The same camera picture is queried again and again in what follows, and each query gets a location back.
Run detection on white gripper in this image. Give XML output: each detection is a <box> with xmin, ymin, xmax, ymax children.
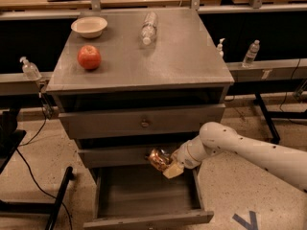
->
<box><xmin>163</xmin><ymin>141</ymin><xmax>205</xmax><ymax>179</ymax></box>

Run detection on black floor cable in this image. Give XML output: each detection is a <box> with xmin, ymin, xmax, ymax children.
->
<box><xmin>14</xmin><ymin>107</ymin><xmax>74</xmax><ymax>230</ymax></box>

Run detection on small white pump bottle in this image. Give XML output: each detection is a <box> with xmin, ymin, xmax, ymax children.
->
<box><xmin>217</xmin><ymin>38</ymin><xmax>225</xmax><ymax>58</ymax></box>

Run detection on white bowl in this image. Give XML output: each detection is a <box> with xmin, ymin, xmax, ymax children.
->
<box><xmin>71</xmin><ymin>16</ymin><xmax>107</xmax><ymax>38</ymax></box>

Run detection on grey middle drawer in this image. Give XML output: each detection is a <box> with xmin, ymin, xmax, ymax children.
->
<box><xmin>77</xmin><ymin>140</ymin><xmax>211</xmax><ymax>169</ymax></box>

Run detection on red apple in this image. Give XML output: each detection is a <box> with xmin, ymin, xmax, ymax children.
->
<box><xmin>77</xmin><ymin>45</ymin><xmax>102</xmax><ymax>70</ymax></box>

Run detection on grey metal rail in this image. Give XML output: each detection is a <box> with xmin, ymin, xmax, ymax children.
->
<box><xmin>0</xmin><ymin>58</ymin><xmax>307</xmax><ymax>97</ymax></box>

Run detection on upright clear water bottle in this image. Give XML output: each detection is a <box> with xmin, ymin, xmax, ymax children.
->
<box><xmin>242</xmin><ymin>40</ymin><xmax>260</xmax><ymax>68</ymax></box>

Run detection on black stand leg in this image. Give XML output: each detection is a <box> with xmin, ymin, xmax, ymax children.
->
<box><xmin>0</xmin><ymin>166</ymin><xmax>75</xmax><ymax>230</ymax></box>

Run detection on grey open bottom drawer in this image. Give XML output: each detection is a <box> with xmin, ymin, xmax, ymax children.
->
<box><xmin>83</xmin><ymin>164</ymin><xmax>214</xmax><ymax>230</ymax></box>

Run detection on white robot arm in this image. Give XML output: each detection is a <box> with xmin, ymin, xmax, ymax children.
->
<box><xmin>163</xmin><ymin>122</ymin><xmax>307</xmax><ymax>192</ymax></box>

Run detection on left hand sanitizer bottle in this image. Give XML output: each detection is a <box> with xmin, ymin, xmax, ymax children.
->
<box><xmin>19</xmin><ymin>57</ymin><xmax>42</xmax><ymax>81</ymax></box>

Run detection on black table leg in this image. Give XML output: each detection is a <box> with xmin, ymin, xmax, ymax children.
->
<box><xmin>254</xmin><ymin>93</ymin><xmax>307</xmax><ymax>144</ymax></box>

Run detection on grey drawer cabinet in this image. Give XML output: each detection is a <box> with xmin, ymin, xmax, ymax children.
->
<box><xmin>47</xmin><ymin>9</ymin><xmax>233</xmax><ymax>230</ymax></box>

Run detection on grey top drawer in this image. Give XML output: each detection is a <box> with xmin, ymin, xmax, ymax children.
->
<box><xmin>59</xmin><ymin>104</ymin><xmax>225</xmax><ymax>139</ymax></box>

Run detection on clear plastic water bottle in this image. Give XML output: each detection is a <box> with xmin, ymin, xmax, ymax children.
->
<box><xmin>140</xmin><ymin>11</ymin><xmax>158</xmax><ymax>45</ymax></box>

